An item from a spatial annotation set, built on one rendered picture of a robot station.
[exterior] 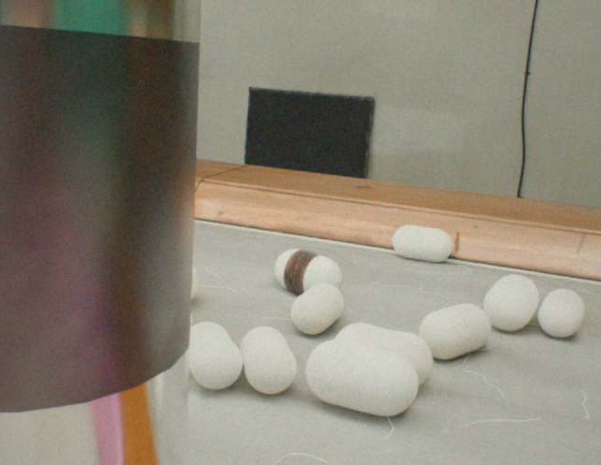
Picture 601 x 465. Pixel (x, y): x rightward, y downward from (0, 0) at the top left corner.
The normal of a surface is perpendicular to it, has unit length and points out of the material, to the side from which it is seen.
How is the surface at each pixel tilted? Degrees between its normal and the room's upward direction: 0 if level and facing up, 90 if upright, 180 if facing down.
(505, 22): 90
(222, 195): 45
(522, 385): 0
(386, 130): 90
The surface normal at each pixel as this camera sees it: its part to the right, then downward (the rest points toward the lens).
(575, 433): 0.07, -0.97
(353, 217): -0.18, -0.54
